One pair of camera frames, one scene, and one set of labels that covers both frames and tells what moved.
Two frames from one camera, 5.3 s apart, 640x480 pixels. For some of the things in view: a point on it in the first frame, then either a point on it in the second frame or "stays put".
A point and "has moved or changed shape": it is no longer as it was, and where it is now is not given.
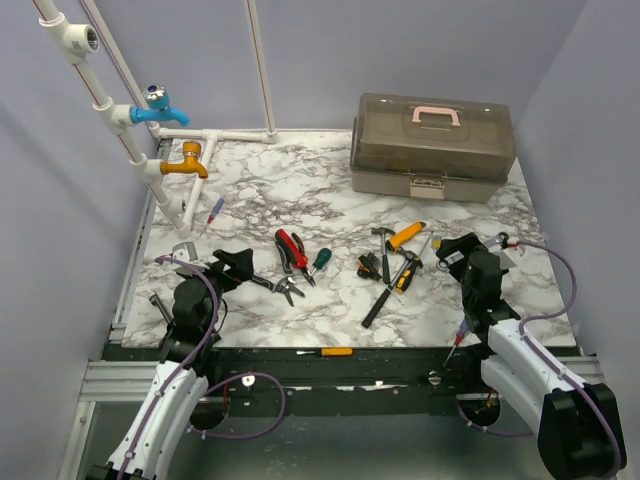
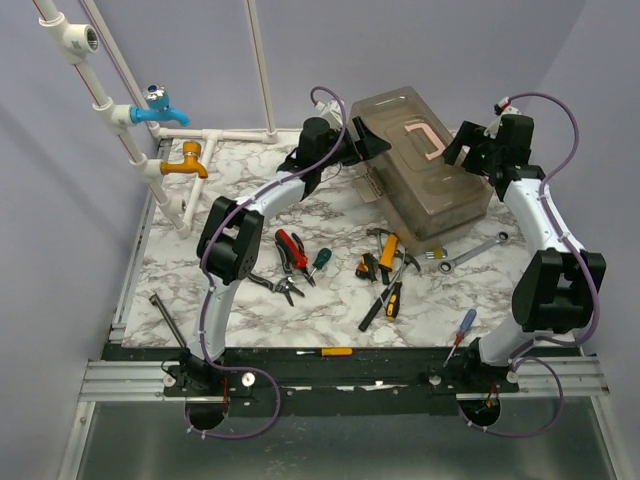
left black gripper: [240, 264] to [367, 146]
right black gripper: [468, 244] to [471, 136]
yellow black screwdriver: [407, 276] to [393, 301]
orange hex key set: [369, 266] stays put
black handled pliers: [281, 286] stays put
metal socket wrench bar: [154, 300] stays put
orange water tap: [192, 164] stays put
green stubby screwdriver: [322, 259] stays put
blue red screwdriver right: [460, 334] stays put
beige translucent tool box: [435, 148] has moved or changed shape
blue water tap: [158, 107] stays put
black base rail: [331, 382] stays put
